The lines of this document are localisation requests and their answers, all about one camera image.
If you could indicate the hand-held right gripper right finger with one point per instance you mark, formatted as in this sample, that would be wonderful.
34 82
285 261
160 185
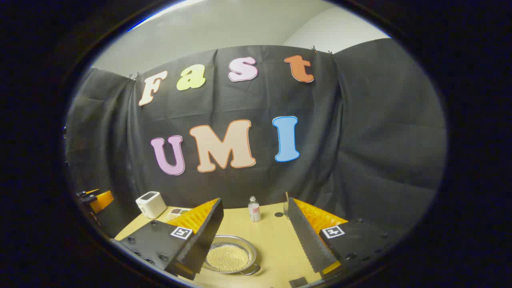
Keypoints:
308 240

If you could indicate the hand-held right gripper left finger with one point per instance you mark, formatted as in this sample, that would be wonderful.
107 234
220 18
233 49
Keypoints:
206 236

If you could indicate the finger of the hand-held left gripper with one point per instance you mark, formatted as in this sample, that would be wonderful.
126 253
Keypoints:
102 200

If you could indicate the heap of yellow soybeans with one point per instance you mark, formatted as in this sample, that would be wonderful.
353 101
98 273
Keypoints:
228 258

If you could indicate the black stand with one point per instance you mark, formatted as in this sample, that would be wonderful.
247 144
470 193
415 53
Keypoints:
298 282

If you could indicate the white toaster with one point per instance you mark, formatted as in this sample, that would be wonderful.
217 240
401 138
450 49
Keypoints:
151 204

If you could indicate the clear bottle with pink label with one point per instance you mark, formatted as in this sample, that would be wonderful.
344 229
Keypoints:
254 212

